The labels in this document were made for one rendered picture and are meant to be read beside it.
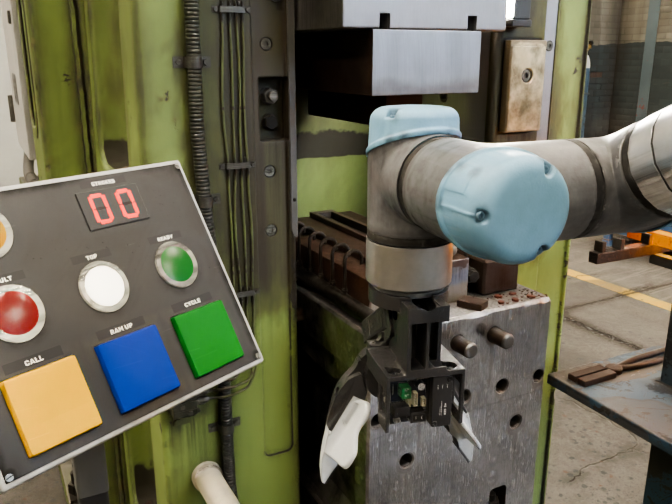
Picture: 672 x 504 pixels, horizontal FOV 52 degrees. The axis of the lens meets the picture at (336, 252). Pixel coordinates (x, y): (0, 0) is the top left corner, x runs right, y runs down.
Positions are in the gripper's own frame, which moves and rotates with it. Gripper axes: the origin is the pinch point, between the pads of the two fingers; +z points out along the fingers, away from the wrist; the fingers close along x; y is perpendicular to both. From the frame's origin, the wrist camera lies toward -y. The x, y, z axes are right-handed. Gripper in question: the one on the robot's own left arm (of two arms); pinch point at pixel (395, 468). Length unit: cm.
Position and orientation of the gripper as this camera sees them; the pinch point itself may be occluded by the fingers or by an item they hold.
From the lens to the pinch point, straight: 71.3
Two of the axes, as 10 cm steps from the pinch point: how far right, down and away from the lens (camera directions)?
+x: 9.7, -0.7, 2.3
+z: 0.0, 9.6, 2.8
